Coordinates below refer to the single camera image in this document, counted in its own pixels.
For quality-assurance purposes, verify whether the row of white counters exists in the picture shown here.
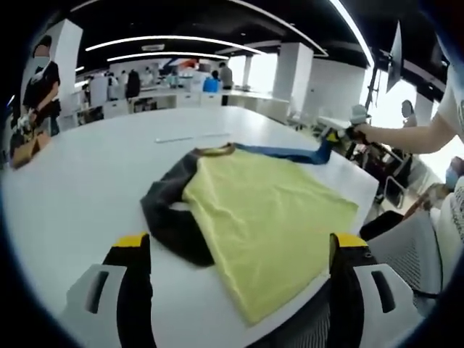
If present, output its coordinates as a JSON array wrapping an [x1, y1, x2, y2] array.
[[74, 86, 291, 121]]

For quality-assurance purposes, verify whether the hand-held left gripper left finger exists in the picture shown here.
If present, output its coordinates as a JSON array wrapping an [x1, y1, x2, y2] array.
[[59, 232, 157, 348]]

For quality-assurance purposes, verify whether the yellow blue black garment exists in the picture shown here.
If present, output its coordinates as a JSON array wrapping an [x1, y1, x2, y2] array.
[[140, 139, 360, 327]]

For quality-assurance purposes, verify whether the black monitor on stand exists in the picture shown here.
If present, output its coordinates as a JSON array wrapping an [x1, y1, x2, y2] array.
[[363, 20, 405, 112]]

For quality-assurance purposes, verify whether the brown cardboard box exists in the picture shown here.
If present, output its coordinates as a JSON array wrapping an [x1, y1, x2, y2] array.
[[9, 130, 51, 170]]

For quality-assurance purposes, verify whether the ceiling light strip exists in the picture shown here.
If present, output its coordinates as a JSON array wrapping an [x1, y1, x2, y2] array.
[[85, 34, 265, 56], [107, 51, 231, 63], [328, 0, 376, 68]]

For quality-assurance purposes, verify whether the white square pillar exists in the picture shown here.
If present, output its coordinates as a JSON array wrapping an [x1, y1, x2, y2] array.
[[273, 42, 315, 117], [49, 18, 84, 130]]

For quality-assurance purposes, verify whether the white table hatch cover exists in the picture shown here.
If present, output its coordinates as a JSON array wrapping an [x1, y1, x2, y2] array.
[[155, 135, 196, 144]]

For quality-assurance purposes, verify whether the grey mesh office chair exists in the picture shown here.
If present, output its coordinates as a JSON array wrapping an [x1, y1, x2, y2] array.
[[253, 209, 447, 348]]

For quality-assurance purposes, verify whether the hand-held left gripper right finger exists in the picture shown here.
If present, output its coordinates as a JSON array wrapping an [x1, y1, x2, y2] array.
[[327, 232, 424, 348]]

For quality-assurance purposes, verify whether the person's white printed shirt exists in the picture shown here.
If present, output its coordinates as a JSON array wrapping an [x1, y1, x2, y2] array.
[[431, 59, 464, 257]]

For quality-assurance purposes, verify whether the blue bin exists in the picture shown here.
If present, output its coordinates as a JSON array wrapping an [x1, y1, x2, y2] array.
[[202, 77, 221, 94]]

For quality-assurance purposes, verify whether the person's right hand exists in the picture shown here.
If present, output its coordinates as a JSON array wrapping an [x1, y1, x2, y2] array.
[[347, 122, 375, 145]]

